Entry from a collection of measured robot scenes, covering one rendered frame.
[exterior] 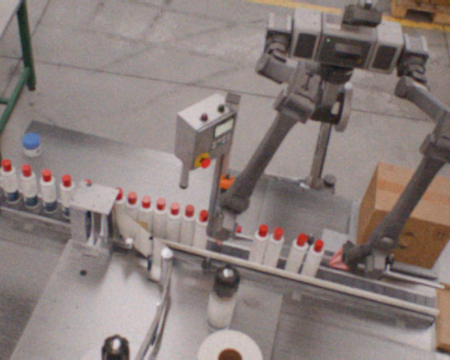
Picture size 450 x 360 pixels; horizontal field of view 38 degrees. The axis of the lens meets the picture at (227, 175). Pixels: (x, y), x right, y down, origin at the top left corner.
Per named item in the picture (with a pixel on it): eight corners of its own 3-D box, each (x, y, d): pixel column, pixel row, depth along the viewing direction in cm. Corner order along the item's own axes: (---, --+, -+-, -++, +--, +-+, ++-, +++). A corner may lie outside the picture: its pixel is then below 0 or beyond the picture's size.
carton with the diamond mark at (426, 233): (354, 251, 255) (374, 207, 235) (359, 205, 271) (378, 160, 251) (431, 270, 253) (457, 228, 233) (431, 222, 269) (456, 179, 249)
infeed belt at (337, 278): (1, 211, 249) (-1, 204, 246) (10, 195, 254) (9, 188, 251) (431, 322, 239) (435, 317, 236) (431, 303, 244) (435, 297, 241)
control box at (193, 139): (172, 155, 218) (176, 112, 204) (211, 133, 226) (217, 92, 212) (192, 172, 213) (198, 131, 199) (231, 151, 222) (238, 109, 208)
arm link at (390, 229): (458, 140, 202) (428, 128, 200) (465, 149, 197) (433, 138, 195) (392, 245, 223) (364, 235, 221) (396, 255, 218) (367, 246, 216)
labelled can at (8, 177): (3, 202, 247) (-5, 165, 232) (9, 192, 250) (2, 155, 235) (16, 205, 247) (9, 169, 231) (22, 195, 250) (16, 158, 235)
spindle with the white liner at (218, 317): (202, 329, 222) (210, 280, 200) (208, 307, 228) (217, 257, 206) (228, 336, 221) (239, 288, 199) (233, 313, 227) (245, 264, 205)
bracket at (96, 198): (68, 205, 217) (68, 203, 217) (81, 181, 225) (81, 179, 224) (108, 216, 217) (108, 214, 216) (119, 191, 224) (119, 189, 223)
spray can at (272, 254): (261, 268, 241) (270, 234, 226) (263, 257, 244) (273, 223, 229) (275, 272, 241) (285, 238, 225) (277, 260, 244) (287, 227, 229)
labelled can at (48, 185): (41, 212, 246) (36, 175, 231) (47, 202, 249) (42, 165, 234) (54, 215, 246) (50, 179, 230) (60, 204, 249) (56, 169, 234)
